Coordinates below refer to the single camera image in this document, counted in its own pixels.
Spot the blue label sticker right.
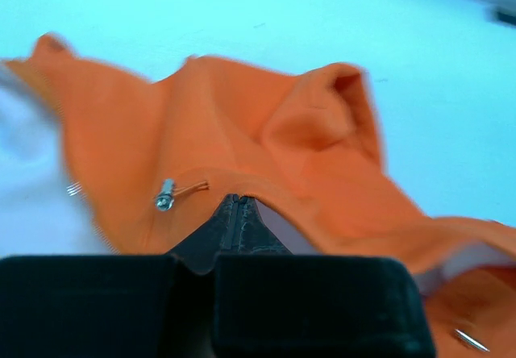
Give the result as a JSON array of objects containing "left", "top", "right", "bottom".
[{"left": 494, "top": 6, "right": 516, "bottom": 26}]

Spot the orange jacket with pink lining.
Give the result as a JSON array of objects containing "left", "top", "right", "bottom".
[{"left": 1, "top": 35, "right": 515, "bottom": 357}]

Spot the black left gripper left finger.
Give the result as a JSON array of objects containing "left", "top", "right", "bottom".
[{"left": 0, "top": 194, "right": 235, "bottom": 358}]

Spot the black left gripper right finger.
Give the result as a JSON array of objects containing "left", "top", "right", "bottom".
[{"left": 202, "top": 195, "right": 436, "bottom": 357}]

